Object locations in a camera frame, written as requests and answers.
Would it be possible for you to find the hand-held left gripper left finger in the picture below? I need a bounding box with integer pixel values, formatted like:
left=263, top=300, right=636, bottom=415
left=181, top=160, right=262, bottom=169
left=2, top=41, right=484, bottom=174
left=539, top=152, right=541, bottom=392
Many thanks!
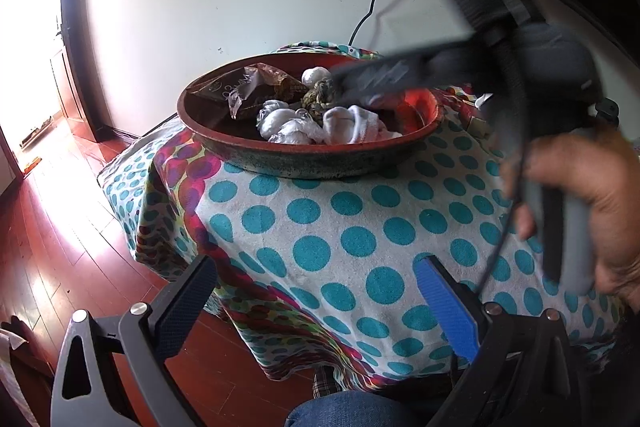
left=50, top=254, right=219, bottom=427

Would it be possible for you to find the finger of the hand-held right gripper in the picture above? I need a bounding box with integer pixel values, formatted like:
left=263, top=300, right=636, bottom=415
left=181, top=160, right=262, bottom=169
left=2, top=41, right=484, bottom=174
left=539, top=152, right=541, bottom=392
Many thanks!
left=331, top=38, right=482, bottom=94
left=345, top=79, right=431, bottom=108

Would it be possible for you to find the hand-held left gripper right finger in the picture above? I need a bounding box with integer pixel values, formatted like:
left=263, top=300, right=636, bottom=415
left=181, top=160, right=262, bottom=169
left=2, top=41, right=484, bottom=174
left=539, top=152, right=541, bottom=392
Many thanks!
left=414, top=255, right=596, bottom=427

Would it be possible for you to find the white sock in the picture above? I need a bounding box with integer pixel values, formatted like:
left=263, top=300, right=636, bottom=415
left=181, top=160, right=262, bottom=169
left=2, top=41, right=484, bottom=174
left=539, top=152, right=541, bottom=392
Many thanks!
left=301, top=67, right=334, bottom=89
left=322, top=104, right=402, bottom=144

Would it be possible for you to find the woven rope ball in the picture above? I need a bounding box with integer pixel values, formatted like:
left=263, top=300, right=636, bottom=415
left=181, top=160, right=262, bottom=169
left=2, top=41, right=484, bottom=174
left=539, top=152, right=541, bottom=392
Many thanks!
left=299, top=78, right=347, bottom=124

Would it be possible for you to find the round red tray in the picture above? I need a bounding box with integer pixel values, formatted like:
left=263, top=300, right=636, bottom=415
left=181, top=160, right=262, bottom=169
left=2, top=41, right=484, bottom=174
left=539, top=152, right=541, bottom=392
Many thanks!
left=177, top=51, right=444, bottom=180

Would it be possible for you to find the white plastic bag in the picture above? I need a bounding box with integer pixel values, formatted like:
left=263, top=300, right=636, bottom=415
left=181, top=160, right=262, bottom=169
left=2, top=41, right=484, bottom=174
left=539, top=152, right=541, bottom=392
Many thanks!
left=256, top=99, right=327, bottom=144

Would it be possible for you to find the brown snack packet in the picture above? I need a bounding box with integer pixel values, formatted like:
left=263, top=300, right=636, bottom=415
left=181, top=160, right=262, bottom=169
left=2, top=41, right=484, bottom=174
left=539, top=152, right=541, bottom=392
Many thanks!
left=187, top=63, right=312, bottom=121

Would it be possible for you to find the person's right hand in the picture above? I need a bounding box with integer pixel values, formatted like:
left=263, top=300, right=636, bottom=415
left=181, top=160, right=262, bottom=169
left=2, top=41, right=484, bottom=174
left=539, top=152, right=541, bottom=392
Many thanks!
left=500, top=126, right=640, bottom=304

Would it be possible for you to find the polka dot tablecloth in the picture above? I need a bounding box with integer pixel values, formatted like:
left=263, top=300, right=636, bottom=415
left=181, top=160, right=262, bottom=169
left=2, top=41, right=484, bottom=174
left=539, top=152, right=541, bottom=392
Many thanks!
left=97, top=39, right=632, bottom=397

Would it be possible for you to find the plaid cloth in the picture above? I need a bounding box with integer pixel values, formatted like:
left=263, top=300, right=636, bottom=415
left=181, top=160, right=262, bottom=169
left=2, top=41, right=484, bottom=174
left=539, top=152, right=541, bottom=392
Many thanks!
left=312, top=366, right=353, bottom=402

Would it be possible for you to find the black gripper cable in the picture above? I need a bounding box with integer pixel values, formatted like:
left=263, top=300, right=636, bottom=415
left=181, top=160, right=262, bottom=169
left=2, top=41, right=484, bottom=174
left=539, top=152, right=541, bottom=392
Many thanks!
left=472, top=32, right=532, bottom=295

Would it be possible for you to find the dark wooden door frame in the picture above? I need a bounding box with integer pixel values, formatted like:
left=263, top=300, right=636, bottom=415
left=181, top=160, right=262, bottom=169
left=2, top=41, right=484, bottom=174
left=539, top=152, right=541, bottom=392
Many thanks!
left=59, top=0, right=128, bottom=144

